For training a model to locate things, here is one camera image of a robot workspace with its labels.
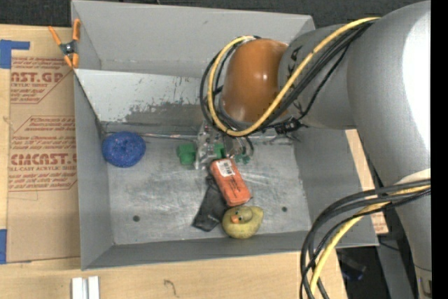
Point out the green plastic piece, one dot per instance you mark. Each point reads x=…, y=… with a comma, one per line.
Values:
x=185, y=154

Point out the orange block with barcode label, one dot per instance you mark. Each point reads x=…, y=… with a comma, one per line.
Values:
x=231, y=183

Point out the grey metal bin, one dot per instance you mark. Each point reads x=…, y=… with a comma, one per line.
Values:
x=157, y=192

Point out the black cloth pouch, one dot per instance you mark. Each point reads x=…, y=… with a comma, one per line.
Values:
x=210, y=210

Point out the brown cardboard board red print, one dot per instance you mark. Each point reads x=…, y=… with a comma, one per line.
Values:
x=38, y=206

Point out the yellow rubber duck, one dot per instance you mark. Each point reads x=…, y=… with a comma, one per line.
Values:
x=243, y=222

